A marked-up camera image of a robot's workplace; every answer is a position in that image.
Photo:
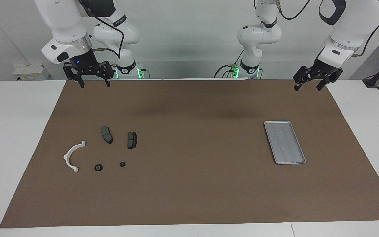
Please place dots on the dark rectangular brake pad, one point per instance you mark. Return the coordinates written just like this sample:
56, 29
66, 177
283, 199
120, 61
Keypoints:
132, 140

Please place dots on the dark curved brake pad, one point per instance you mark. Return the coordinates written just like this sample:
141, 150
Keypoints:
106, 134

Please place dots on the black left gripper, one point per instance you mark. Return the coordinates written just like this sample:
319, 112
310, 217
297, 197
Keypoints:
317, 70

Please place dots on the large black bearing gear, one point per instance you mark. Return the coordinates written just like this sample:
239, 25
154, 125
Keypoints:
96, 168

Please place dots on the silver metal tray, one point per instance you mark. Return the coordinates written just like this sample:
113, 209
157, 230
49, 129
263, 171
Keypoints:
285, 143

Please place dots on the brown table mat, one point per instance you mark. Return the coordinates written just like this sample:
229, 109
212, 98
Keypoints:
189, 184

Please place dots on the white curved plastic bracket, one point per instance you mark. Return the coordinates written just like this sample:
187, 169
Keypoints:
67, 158

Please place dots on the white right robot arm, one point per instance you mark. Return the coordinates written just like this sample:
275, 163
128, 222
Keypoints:
64, 23

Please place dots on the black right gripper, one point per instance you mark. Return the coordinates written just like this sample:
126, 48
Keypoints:
87, 65

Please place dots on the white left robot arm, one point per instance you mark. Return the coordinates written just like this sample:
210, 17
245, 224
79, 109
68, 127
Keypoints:
344, 29

